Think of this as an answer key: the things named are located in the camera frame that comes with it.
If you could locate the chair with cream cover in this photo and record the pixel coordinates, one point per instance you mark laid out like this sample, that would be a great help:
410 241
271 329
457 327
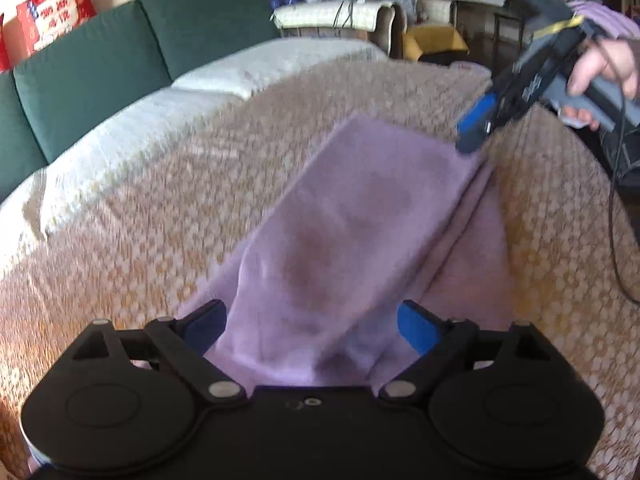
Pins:
437 10

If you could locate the red printed pillow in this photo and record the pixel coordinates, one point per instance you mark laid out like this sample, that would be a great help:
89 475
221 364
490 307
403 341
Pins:
4 45
55 15

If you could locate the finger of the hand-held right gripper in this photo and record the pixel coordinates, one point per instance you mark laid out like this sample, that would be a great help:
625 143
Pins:
475 117

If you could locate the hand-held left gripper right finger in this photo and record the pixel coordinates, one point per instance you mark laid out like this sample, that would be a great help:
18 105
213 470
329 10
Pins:
417 330

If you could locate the floral lace bedspread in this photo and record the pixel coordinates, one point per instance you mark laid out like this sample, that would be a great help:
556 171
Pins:
125 235

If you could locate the cream quilted bed cover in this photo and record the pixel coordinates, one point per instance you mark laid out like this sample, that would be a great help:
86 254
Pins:
150 125

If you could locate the purple sweatshirt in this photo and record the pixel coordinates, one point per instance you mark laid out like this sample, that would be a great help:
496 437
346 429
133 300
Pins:
350 220

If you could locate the armchair with cream cover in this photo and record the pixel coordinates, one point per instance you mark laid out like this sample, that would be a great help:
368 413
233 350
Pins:
325 15

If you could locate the person's right hand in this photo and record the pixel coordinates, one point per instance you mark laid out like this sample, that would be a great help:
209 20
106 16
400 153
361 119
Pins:
600 67

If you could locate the green padded headboard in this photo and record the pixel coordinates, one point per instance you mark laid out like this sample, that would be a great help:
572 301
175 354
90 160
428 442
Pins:
100 85

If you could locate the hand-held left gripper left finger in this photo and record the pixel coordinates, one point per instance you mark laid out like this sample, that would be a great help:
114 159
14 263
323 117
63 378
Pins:
205 325

